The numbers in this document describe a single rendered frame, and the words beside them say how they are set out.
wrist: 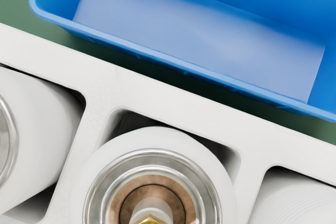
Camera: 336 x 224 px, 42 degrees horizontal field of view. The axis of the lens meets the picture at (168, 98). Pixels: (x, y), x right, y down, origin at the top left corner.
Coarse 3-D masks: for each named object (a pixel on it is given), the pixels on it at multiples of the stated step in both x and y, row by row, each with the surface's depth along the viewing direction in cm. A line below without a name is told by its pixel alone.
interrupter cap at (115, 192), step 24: (120, 168) 24; (144, 168) 24; (168, 168) 24; (192, 168) 24; (96, 192) 24; (120, 192) 24; (144, 192) 24; (168, 192) 24; (192, 192) 24; (216, 192) 24; (96, 216) 24; (120, 216) 24; (192, 216) 24; (216, 216) 24
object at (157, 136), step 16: (144, 128) 27; (160, 128) 26; (112, 144) 24; (128, 144) 24; (144, 144) 24; (160, 144) 24; (176, 144) 24; (192, 144) 24; (96, 160) 24; (208, 160) 24; (80, 176) 24; (224, 176) 24; (80, 192) 24; (224, 192) 24; (80, 208) 24; (224, 208) 24
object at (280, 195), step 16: (272, 176) 37; (288, 176) 36; (304, 176) 37; (272, 192) 32; (288, 192) 30; (304, 192) 29; (320, 192) 28; (256, 208) 32; (272, 208) 29; (288, 208) 27; (304, 208) 26; (320, 208) 25
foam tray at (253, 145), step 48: (0, 48) 31; (48, 48) 31; (96, 96) 31; (144, 96) 31; (192, 96) 31; (96, 144) 31; (240, 144) 31; (288, 144) 31; (48, 192) 41; (240, 192) 31
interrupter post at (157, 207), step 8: (144, 200) 23; (152, 200) 23; (160, 200) 23; (136, 208) 22; (144, 208) 21; (152, 208) 21; (160, 208) 21; (168, 208) 23; (136, 216) 21; (160, 216) 21; (168, 216) 21
